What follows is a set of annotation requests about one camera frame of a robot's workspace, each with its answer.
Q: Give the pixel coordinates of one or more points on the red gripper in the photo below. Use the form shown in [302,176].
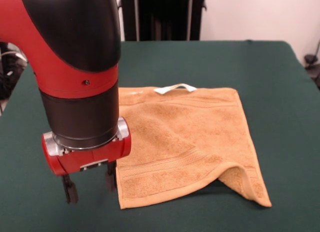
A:
[95,156]

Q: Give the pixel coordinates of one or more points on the tan terry cloth towel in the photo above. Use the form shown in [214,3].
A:
[187,141]

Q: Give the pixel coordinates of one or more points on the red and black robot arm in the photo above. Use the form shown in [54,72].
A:
[75,54]

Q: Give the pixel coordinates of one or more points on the black metal stand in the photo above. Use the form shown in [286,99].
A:
[162,16]

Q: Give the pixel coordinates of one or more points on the dark green table cloth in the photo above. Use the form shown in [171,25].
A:
[275,116]

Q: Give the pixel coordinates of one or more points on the black plug adapter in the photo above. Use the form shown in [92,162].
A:
[310,59]

